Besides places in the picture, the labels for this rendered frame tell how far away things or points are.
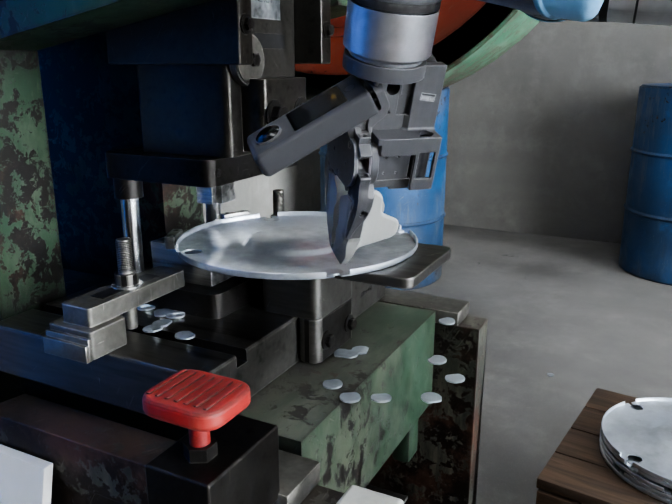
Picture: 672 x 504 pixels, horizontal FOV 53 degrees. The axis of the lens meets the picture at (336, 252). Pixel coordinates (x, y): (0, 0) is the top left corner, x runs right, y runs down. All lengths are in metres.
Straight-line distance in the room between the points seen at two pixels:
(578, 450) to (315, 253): 0.68
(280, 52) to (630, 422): 0.87
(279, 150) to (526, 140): 3.55
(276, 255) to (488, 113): 3.43
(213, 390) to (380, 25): 0.31
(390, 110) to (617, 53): 3.44
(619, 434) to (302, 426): 0.71
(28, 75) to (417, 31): 0.51
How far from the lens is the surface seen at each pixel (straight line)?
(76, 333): 0.73
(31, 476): 0.82
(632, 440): 1.27
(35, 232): 0.92
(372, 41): 0.56
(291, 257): 0.76
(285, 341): 0.79
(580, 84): 4.03
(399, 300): 1.04
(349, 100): 0.59
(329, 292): 0.80
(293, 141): 0.58
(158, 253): 0.86
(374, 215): 0.64
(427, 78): 0.60
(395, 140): 0.59
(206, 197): 0.86
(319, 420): 0.71
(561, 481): 1.19
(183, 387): 0.53
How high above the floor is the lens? 1.00
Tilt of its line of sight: 16 degrees down
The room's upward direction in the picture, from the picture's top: straight up
